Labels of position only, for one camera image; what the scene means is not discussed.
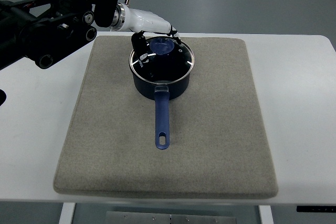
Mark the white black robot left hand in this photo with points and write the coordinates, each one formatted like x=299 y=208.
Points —
x=139 y=22

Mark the glass pot lid blue knob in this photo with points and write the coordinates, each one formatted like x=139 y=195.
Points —
x=160 y=59

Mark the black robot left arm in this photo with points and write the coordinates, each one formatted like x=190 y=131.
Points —
x=47 y=31

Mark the beige fabric mat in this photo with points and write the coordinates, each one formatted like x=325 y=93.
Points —
x=210 y=142

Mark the metal plate under table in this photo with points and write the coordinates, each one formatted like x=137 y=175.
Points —
x=141 y=217

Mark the white table leg left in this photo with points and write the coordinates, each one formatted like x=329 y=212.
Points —
x=67 y=213

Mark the white table leg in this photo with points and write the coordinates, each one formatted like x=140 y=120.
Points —
x=265 y=214
x=67 y=213

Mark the white table leg right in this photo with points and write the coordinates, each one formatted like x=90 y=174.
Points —
x=265 y=214

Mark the black table control panel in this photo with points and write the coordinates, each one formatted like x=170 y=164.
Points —
x=316 y=209

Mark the dark blue saucepan blue handle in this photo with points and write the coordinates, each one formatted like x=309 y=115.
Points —
x=162 y=90

